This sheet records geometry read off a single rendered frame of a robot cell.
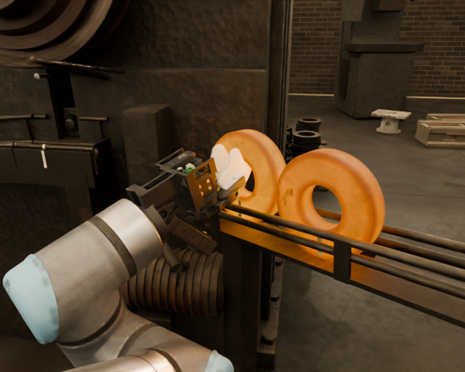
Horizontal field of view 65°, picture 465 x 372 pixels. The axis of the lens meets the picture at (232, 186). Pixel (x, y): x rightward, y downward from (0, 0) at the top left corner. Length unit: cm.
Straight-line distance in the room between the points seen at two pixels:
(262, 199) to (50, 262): 31
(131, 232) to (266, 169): 22
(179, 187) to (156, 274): 29
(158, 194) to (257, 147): 17
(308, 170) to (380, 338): 99
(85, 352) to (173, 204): 21
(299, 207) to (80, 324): 31
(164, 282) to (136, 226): 30
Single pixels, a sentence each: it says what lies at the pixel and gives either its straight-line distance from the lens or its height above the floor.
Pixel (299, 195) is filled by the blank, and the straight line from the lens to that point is 52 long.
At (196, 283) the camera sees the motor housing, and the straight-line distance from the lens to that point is 71.
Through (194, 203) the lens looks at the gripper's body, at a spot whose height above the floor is 73.
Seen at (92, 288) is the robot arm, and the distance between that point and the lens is 44.
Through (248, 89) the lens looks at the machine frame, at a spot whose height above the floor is 83.
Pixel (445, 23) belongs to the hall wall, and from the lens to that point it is 715.
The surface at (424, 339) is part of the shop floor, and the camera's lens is 147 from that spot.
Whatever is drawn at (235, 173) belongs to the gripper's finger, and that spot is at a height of 74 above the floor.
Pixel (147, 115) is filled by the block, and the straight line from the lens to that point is 77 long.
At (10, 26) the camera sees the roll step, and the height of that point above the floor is 96.
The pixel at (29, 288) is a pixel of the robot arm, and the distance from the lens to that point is 43.
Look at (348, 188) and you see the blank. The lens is 47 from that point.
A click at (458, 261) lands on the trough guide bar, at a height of 69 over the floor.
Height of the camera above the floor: 93
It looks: 22 degrees down
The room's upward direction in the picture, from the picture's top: straight up
